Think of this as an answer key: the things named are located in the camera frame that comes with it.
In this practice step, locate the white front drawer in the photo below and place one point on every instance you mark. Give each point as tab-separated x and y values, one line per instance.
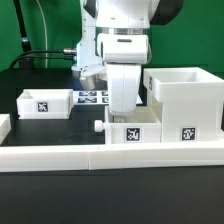
142	127

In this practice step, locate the marker tag sheet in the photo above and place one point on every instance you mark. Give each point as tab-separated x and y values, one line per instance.
91	97

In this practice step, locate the white rear drawer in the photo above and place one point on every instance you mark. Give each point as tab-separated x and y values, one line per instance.
45	103

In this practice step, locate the white drawer cabinet box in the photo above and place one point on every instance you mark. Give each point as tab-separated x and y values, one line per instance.
188	102

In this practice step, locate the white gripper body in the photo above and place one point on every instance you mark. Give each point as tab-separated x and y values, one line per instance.
123	85

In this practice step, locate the white fence rail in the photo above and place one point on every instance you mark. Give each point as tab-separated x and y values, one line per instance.
115	156

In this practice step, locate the white drawer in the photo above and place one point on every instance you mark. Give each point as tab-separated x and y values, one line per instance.
142	127
45	103

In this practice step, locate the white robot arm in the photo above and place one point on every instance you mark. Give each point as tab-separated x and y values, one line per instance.
115	45

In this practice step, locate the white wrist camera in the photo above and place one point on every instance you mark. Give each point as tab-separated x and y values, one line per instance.
94	70

